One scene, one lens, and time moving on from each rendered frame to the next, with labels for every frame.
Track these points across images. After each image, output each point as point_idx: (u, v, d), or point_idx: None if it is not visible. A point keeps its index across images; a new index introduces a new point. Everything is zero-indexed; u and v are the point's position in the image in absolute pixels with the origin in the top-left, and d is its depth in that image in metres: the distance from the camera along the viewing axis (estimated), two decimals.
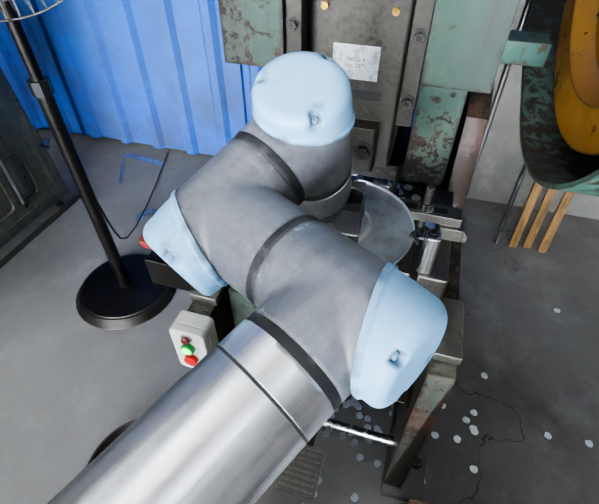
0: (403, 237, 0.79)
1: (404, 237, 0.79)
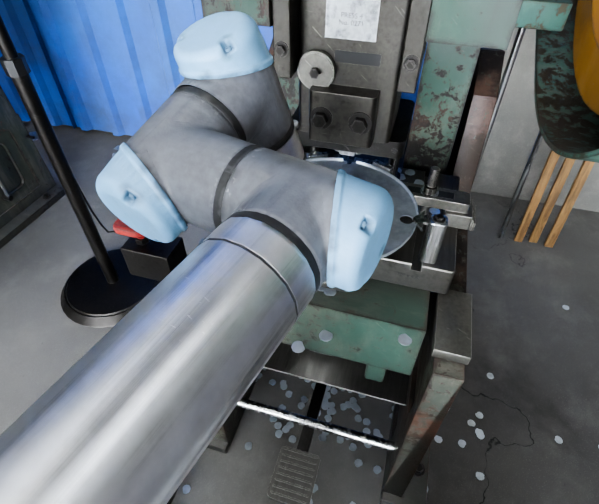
0: (352, 167, 0.82)
1: (352, 166, 0.83)
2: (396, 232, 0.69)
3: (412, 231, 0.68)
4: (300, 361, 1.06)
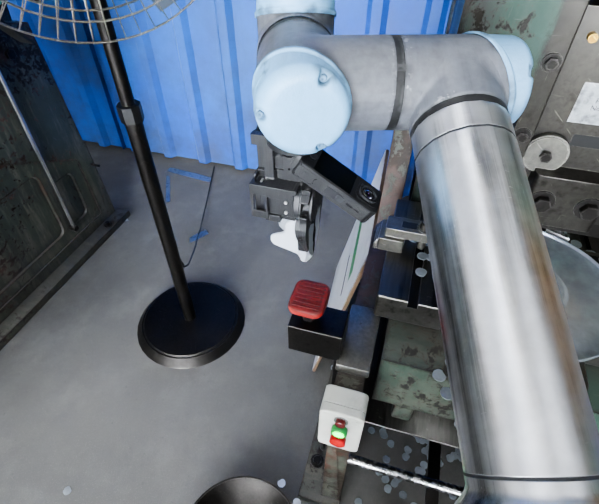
0: None
1: None
2: None
3: None
4: (430, 422, 1.01)
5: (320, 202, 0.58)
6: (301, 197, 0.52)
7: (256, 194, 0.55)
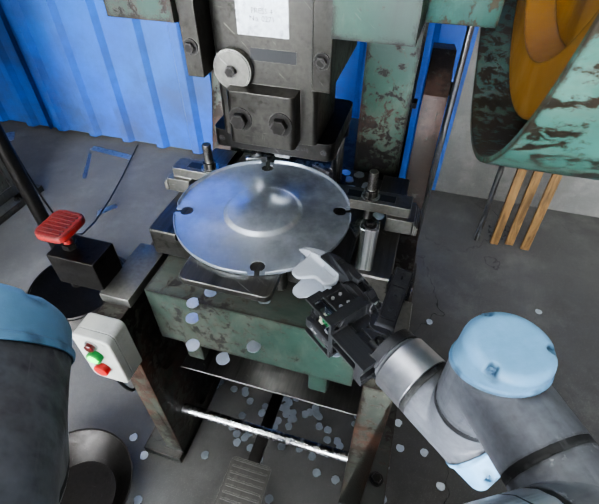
0: None
1: None
2: (334, 225, 0.68)
3: (349, 222, 0.68)
4: (252, 369, 1.03)
5: None
6: None
7: (320, 340, 0.56)
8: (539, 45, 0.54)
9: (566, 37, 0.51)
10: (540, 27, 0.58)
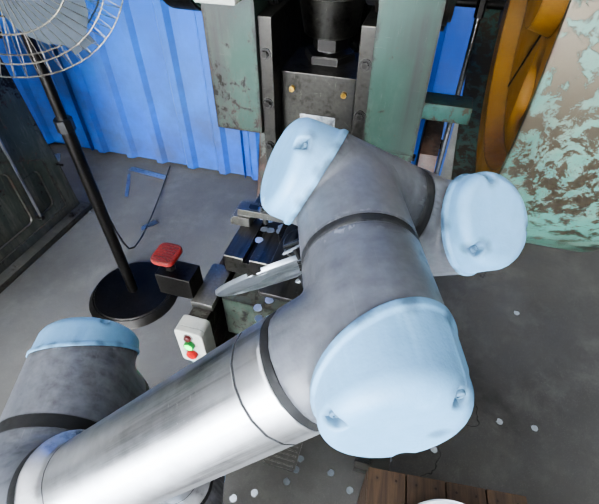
0: None
1: None
2: None
3: None
4: None
5: None
6: None
7: None
8: None
9: None
10: None
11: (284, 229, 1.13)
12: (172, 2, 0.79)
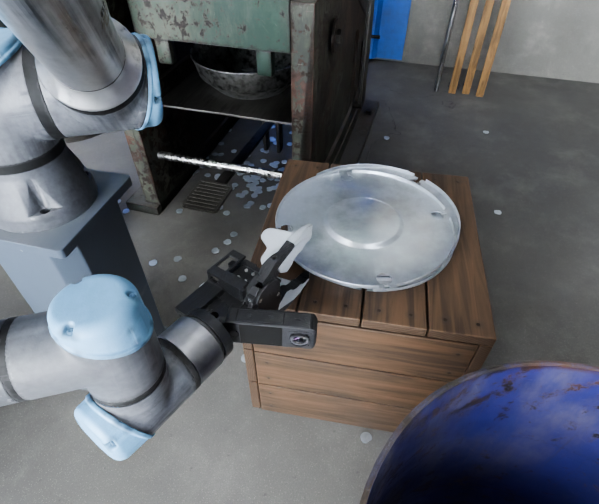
0: None
1: None
2: (356, 275, 0.62)
3: (362, 285, 0.60)
4: (217, 105, 1.19)
5: (278, 287, 0.57)
6: None
7: None
8: None
9: None
10: None
11: None
12: None
